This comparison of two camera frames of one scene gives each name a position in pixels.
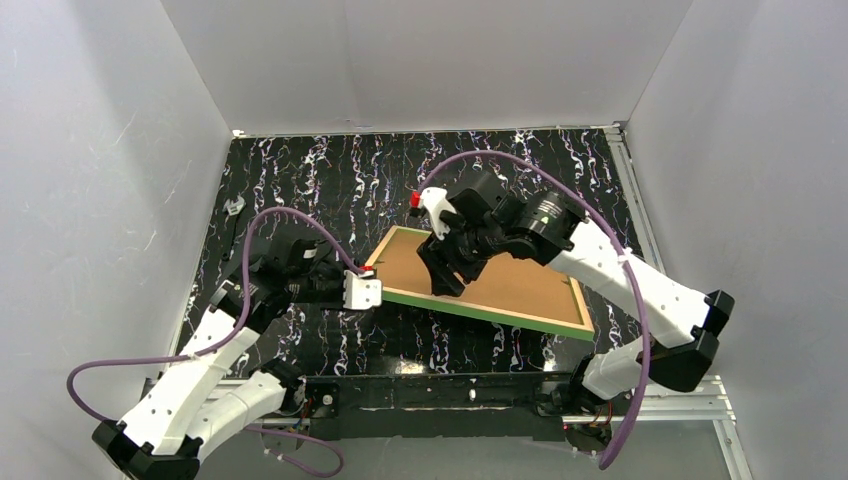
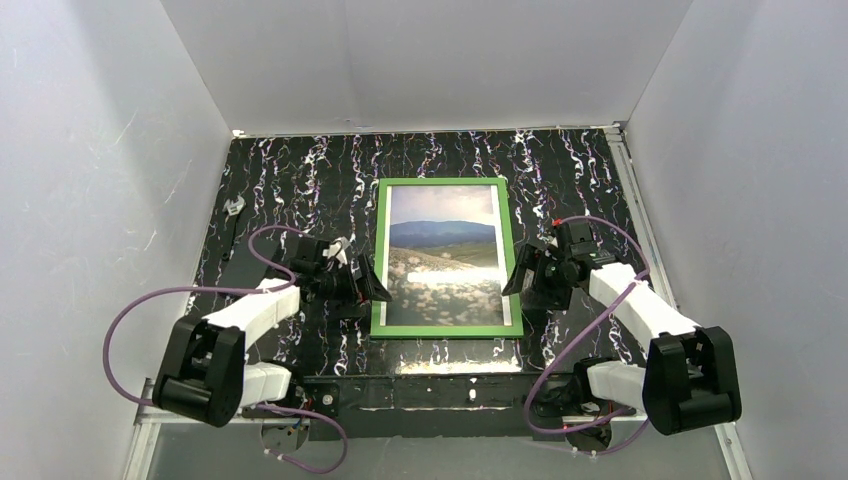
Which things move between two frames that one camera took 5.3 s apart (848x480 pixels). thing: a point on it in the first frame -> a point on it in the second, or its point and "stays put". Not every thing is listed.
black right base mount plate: (569, 397) stays put
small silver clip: (234, 208) stays put
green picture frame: (511, 289) -> (514, 330)
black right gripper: (460, 248) -> (530, 277)
